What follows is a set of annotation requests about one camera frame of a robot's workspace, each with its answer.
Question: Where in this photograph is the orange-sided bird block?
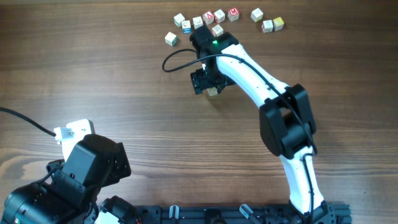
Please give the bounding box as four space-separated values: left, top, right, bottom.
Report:
206 87 218 96

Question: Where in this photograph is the red-sided wooden block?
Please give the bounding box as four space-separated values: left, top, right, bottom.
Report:
261 20 274 33
211 24 224 37

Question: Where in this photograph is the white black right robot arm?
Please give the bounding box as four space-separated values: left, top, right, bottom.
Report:
190 26 337 223

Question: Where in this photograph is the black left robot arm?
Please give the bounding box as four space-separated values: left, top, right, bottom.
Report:
1 134 131 223

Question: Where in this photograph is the green-sided wooden block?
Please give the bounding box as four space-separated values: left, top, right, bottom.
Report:
165 32 178 46

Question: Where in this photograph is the plain wooden picture block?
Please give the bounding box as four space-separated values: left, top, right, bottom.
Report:
192 16 203 29

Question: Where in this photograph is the blue-sided wooden block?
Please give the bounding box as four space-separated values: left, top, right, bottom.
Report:
182 20 192 34

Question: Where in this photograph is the red letter A block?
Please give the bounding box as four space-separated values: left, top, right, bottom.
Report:
202 11 215 25

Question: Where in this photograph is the wooden block beside A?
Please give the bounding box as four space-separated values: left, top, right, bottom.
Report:
214 9 225 24

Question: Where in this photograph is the green-edged wooden block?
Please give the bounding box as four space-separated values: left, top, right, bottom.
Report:
174 13 185 27

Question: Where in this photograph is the red letter M block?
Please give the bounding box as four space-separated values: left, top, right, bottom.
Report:
228 7 240 21

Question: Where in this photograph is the plain wooden block right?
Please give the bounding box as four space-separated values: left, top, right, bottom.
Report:
251 8 264 22

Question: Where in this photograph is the yellow wooden block right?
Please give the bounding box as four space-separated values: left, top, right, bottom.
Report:
272 17 285 31

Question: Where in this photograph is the black right camera cable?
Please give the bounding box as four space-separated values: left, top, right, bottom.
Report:
162 48 318 218

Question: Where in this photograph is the black camera cable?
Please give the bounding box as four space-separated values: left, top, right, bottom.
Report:
162 48 318 218
0 106 57 138

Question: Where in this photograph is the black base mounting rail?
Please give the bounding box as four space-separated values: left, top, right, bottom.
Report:
135 203 353 224

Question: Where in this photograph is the black left camera cable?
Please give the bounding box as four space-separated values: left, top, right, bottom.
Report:
0 106 57 138

